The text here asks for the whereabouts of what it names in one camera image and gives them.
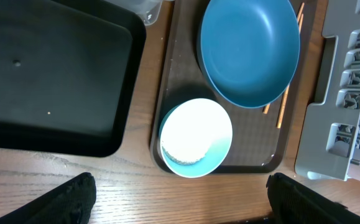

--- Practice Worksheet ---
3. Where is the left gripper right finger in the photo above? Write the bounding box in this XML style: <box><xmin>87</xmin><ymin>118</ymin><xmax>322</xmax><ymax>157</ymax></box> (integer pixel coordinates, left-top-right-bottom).
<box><xmin>266</xmin><ymin>172</ymin><xmax>360</xmax><ymax>224</ymax></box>

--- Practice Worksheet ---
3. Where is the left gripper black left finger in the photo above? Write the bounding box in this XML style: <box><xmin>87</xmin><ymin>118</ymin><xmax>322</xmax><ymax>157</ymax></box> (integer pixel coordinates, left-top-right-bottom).
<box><xmin>0</xmin><ymin>172</ymin><xmax>96</xmax><ymax>224</ymax></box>

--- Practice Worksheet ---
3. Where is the wooden chopstick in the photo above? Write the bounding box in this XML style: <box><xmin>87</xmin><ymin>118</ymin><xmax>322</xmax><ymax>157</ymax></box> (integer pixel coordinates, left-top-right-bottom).
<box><xmin>276</xmin><ymin>12</ymin><xmax>304</xmax><ymax>129</ymax></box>
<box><xmin>263</xmin><ymin>2</ymin><xmax>305</xmax><ymax>114</ymax></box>

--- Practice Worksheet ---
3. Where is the large blue bowl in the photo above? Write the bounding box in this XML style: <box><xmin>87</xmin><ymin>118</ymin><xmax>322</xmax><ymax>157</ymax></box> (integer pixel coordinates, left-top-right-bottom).
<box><xmin>197</xmin><ymin>0</ymin><xmax>300</xmax><ymax>108</ymax></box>

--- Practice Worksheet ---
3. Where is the grey dishwasher rack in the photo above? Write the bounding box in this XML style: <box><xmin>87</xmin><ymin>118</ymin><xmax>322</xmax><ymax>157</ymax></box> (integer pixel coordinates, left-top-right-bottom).
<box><xmin>295</xmin><ymin>0</ymin><xmax>360</xmax><ymax>181</ymax></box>

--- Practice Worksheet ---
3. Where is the brown serving tray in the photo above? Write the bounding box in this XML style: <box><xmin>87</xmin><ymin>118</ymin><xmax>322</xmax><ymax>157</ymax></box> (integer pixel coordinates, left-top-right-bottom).
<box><xmin>150</xmin><ymin>0</ymin><xmax>317</xmax><ymax>174</ymax></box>

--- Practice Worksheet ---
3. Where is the light blue rice bowl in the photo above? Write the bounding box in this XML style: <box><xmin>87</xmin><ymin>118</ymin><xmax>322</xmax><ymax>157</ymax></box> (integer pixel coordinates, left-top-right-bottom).
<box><xmin>159</xmin><ymin>98</ymin><xmax>233</xmax><ymax>179</ymax></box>

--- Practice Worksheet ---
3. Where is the black plastic tray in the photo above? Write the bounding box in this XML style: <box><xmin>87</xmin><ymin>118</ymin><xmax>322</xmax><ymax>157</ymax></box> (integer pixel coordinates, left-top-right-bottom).
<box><xmin>0</xmin><ymin>0</ymin><xmax>146</xmax><ymax>157</ymax></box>

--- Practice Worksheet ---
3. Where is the clear plastic bin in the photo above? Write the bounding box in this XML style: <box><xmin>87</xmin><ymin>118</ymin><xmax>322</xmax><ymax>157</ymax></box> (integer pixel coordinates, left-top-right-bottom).
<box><xmin>105</xmin><ymin>0</ymin><xmax>163</xmax><ymax>26</ymax></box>

